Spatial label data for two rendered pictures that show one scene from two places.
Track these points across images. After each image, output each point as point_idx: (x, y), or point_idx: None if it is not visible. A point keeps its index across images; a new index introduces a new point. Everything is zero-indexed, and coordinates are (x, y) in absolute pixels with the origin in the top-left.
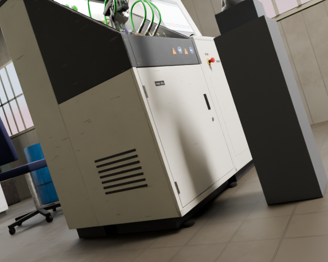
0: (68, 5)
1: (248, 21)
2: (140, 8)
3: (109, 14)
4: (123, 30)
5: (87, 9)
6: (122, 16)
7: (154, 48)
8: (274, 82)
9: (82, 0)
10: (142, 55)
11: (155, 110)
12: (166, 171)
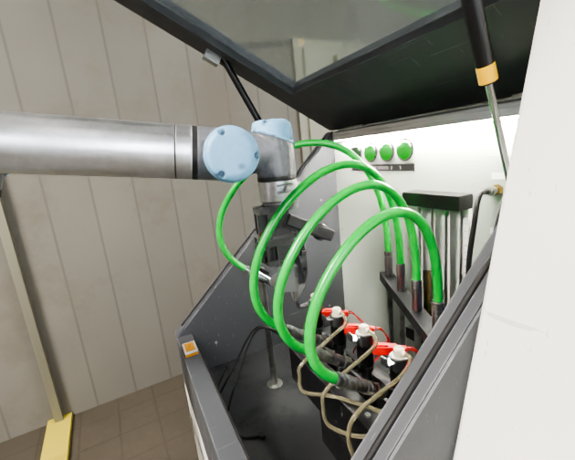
0: (385, 151)
1: None
2: (499, 218)
3: (320, 240)
4: (305, 303)
5: (447, 146)
6: (272, 278)
7: (193, 400)
8: None
9: (415, 129)
10: (187, 385)
11: (200, 459)
12: None
